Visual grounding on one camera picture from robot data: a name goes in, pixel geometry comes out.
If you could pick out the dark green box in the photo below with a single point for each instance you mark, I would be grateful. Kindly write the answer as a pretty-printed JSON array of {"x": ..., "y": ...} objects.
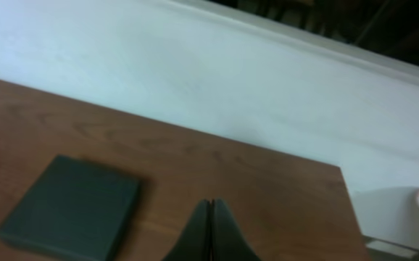
[{"x": 74, "y": 211}]

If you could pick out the white chair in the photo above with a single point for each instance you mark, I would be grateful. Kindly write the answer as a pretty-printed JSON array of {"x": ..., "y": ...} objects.
[{"x": 389, "y": 214}]

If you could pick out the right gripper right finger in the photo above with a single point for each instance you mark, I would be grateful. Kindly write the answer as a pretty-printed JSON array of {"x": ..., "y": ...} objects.
[{"x": 228, "y": 242}]

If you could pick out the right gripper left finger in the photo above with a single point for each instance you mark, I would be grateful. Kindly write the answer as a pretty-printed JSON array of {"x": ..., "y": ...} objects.
[{"x": 193, "y": 243}]

